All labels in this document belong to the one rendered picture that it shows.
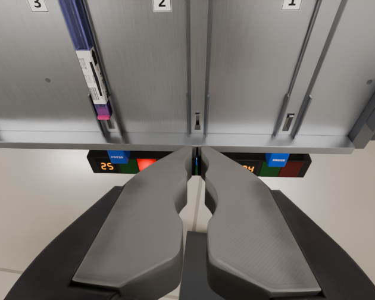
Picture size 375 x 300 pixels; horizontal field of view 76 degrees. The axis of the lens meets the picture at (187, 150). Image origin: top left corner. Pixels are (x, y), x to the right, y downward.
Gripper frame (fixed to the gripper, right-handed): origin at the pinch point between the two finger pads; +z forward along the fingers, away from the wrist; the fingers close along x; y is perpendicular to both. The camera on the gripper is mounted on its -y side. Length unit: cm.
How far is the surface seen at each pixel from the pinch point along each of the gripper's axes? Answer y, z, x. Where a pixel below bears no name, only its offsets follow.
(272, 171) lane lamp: 15.3, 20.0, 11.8
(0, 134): 7.6, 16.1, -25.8
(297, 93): 1.5, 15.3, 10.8
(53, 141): 7.9, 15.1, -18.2
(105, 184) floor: 60, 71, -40
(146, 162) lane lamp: 13.7, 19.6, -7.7
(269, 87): 0.8, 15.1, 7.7
